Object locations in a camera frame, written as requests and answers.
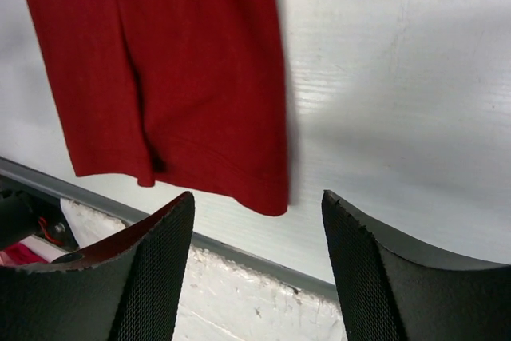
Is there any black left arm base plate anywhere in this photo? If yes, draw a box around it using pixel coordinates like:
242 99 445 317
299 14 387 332
1 190 79 252

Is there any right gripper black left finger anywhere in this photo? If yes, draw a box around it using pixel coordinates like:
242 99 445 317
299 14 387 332
1 192 195 340

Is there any folded red t-shirt in stack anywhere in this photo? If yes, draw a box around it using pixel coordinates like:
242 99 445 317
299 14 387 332
1 243 46 267

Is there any red t-shirt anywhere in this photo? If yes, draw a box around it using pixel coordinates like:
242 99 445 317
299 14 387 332
1 243 46 267
26 0 289 216

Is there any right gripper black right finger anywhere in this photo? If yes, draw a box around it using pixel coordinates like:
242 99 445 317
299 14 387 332
321 191 510 340

